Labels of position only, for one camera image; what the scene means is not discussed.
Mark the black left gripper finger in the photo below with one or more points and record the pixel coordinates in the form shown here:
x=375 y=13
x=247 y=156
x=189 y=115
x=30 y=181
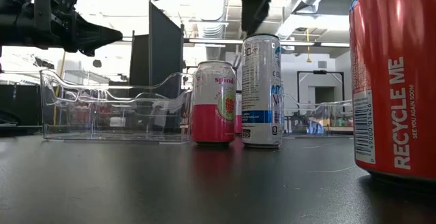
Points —
x=98 y=35

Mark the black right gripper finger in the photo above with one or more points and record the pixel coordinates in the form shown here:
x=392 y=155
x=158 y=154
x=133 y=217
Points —
x=255 y=2

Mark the tall white Celsius can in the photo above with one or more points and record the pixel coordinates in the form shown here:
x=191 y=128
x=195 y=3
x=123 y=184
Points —
x=259 y=81

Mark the clear plastic bin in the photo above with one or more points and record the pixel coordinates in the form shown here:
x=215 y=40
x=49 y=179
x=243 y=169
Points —
x=323 y=122
x=68 y=128

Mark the red orange Fanta can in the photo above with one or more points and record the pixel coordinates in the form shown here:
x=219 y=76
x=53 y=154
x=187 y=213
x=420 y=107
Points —
x=391 y=81

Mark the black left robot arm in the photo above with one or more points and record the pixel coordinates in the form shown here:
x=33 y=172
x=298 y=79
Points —
x=13 y=19

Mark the black round hanging object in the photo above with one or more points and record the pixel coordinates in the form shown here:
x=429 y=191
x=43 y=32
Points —
x=97 y=63

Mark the short black partition panel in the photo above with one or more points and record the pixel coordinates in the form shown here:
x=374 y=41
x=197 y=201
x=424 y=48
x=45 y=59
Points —
x=139 y=60

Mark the long ceiling light strip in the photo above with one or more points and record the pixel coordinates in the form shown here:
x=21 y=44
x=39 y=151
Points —
x=330 y=44
x=214 y=41
x=296 y=43

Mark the yellow hanging pendant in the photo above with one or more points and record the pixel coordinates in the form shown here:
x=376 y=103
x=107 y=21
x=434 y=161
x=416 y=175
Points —
x=308 y=60

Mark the ribbed silver ventilation duct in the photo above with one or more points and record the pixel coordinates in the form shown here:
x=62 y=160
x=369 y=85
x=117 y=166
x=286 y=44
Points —
x=211 y=13

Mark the black low partition wall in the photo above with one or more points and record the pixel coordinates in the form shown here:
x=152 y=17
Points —
x=20 y=98

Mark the wall air vent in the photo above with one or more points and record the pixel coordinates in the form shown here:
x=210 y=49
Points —
x=322 y=64

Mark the black metal frame stand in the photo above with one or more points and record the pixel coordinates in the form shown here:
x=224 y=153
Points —
x=320 y=71

